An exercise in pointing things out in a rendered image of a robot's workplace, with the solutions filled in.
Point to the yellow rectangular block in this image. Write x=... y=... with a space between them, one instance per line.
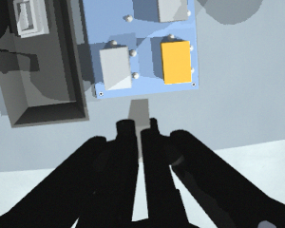
x=175 y=62

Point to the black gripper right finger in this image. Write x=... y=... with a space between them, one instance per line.
x=227 y=197

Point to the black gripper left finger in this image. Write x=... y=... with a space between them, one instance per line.
x=58 y=200

